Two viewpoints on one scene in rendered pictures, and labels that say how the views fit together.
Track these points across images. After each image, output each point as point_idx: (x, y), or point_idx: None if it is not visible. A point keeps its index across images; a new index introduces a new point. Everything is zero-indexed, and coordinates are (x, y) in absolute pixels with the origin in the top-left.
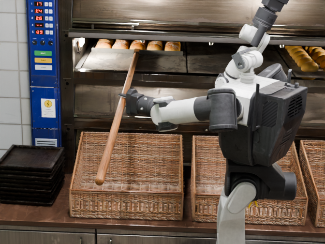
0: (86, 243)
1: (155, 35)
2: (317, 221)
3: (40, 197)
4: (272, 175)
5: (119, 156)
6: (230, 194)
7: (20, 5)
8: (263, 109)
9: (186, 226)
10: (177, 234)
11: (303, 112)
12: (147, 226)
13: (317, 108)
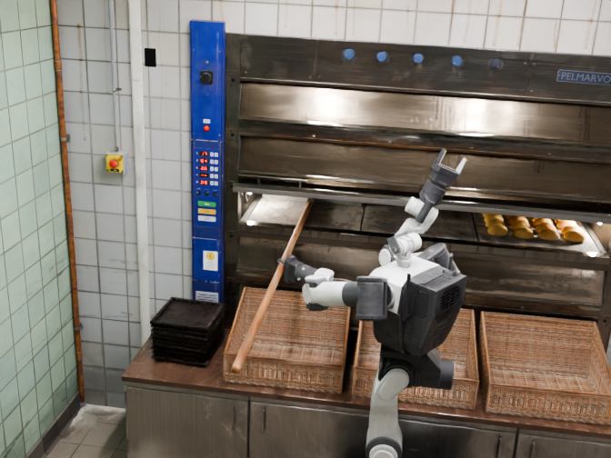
0: (239, 411)
1: (324, 194)
2: (487, 406)
3: (195, 357)
4: (426, 364)
5: (282, 315)
6: (382, 381)
7: (185, 154)
8: (415, 298)
9: (345, 401)
10: (335, 408)
11: (461, 301)
12: (303, 398)
13: (501, 278)
